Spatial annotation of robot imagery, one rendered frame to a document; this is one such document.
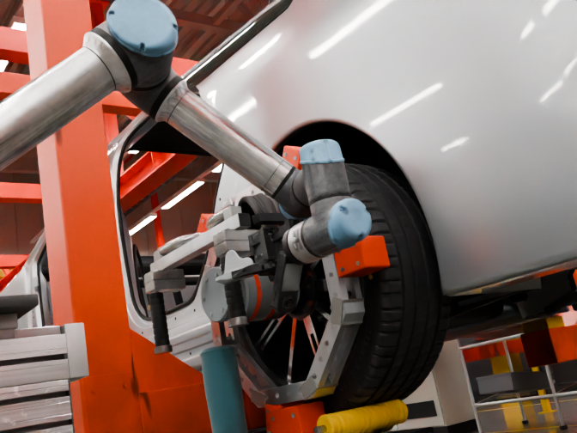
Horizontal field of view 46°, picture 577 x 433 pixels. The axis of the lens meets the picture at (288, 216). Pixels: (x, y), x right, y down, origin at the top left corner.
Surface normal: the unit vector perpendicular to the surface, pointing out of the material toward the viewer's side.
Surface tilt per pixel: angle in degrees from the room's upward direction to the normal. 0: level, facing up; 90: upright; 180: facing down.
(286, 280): 122
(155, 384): 90
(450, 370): 90
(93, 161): 90
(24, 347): 90
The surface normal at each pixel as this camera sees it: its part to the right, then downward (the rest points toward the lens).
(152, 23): 0.35, -0.37
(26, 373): 0.58, -0.31
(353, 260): -0.79, -0.01
